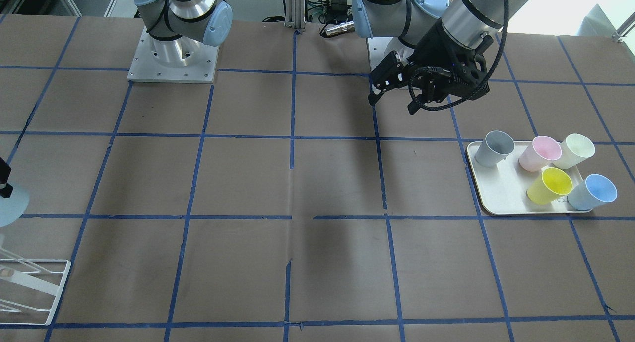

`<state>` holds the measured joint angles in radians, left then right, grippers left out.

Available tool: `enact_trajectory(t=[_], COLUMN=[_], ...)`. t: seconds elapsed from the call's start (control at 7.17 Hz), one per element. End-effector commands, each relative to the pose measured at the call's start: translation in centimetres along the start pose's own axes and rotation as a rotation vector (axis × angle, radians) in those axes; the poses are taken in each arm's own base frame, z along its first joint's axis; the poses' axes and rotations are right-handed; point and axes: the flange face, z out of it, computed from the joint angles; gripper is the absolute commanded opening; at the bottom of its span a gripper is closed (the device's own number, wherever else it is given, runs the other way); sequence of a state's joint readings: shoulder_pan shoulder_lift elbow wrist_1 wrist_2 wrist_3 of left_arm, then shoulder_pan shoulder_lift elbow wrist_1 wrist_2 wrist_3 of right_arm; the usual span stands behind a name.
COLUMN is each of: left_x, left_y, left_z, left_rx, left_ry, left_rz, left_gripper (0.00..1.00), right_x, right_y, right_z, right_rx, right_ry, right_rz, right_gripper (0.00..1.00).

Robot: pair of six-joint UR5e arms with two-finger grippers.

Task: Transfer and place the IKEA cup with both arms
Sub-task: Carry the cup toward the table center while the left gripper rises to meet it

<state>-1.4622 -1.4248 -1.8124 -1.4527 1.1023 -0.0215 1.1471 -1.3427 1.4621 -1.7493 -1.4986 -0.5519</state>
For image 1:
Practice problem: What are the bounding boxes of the pink plastic cup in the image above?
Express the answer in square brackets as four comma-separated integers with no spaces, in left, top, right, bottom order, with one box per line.
[518,136,562,172]

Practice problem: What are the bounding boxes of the grey plastic cup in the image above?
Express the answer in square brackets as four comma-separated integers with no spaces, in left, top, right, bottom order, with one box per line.
[475,130,515,167]

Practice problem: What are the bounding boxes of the black braided camera cable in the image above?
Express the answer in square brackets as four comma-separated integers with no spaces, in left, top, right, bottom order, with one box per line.
[407,0,511,115]

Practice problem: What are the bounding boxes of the light blue plastic cup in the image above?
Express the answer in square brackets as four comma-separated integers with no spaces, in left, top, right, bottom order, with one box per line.
[0,184,30,227]

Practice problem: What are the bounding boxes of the aluminium frame post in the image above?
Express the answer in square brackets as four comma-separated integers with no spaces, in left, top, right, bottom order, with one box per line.
[283,0,306,31]

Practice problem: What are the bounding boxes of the cream white plastic cup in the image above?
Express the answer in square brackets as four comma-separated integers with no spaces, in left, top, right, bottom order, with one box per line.
[553,133,596,170]

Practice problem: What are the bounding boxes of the white wire cup rack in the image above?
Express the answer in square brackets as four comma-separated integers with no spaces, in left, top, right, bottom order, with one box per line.
[0,246,72,326]

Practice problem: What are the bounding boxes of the yellow plastic cup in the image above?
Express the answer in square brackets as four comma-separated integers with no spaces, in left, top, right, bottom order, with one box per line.
[526,167,573,205]

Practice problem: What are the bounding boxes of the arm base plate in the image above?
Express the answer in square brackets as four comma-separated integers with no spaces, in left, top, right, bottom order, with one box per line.
[127,28,219,84]
[367,37,414,72]

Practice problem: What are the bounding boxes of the white serving tray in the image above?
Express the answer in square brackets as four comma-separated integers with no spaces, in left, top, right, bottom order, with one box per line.
[466,141,581,216]

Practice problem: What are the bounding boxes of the sky blue plastic cup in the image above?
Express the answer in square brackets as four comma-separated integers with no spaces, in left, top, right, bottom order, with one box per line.
[568,174,618,211]

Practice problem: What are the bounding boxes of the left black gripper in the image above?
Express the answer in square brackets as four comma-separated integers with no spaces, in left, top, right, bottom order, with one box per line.
[368,20,491,106]

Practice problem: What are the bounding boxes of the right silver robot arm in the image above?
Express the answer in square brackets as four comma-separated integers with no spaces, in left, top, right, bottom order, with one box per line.
[1,0,232,113]

